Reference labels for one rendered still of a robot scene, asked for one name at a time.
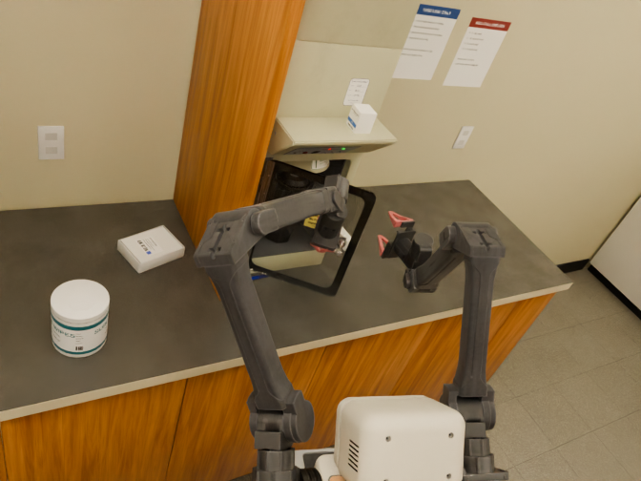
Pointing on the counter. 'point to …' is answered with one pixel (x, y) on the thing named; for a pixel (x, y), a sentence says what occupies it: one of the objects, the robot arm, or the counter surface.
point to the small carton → (361, 118)
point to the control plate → (320, 150)
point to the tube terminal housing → (333, 87)
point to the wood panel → (232, 105)
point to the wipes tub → (79, 318)
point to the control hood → (325, 135)
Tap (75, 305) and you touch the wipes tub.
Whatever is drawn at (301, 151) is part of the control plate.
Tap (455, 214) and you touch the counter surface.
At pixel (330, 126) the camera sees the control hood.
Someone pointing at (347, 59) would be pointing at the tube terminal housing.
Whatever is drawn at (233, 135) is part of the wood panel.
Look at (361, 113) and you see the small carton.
